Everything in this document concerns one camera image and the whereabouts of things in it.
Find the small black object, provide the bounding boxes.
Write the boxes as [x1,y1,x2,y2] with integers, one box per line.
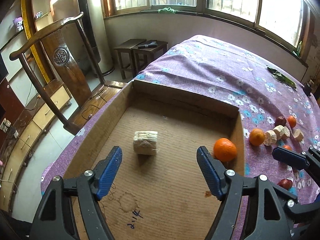
[303,80,314,97]

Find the dark red date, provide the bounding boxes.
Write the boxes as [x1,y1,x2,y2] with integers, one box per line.
[274,116,287,127]

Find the dark wooden stool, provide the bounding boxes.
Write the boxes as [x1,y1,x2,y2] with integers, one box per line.
[114,38,146,80]
[133,40,168,74]

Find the purple floral tablecloth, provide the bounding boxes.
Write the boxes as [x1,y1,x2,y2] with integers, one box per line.
[41,35,319,204]

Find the wooden chair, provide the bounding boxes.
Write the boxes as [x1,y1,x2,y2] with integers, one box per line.
[9,12,126,135]

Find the small orange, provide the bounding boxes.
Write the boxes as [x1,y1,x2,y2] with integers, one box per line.
[287,115,297,128]

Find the large white sugarcane chunk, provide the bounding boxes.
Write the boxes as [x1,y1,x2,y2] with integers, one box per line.
[133,131,158,155]

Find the round white chunk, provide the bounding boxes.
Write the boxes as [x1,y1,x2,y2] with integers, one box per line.
[281,126,290,140]

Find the tall silver air conditioner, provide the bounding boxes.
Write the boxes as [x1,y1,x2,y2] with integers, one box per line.
[78,0,114,76]

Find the green leafy vegetable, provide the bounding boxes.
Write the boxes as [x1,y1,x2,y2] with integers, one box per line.
[267,67,296,89]

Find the cardboard box tray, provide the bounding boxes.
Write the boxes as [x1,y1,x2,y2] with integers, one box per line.
[65,80,244,239]

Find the black remote on stool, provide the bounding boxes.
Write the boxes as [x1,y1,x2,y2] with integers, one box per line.
[138,40,158,49]

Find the purple plush toy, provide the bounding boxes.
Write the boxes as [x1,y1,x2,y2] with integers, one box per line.
[13,17,24,33]

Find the green bottle on sill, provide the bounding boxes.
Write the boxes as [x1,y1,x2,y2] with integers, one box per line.
[296,40,302,57]

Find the low wooden cabinet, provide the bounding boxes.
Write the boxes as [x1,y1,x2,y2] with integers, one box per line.
[1,82,73,215]

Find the green cloth on sill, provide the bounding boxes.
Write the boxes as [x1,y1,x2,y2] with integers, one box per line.
[157,7,178,14]

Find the window frame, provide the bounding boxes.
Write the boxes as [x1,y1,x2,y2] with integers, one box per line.
[101,0,315,59]

